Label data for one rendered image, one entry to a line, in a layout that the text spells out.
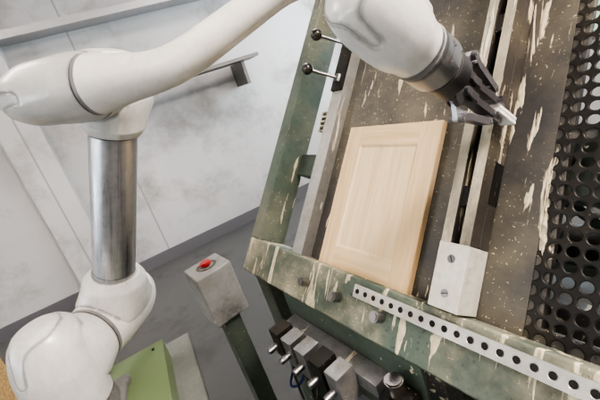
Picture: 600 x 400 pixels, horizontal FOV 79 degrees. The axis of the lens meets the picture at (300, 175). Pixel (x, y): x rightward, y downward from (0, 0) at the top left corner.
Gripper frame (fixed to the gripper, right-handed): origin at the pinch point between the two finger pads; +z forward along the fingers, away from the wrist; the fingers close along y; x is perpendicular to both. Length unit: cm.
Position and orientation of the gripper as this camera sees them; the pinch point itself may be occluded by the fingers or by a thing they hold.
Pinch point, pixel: (499, 114)
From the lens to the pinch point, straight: 78.5
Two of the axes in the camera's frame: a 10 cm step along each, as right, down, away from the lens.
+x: -5.8, -0.5, 8.2
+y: 2.5, -9.6, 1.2
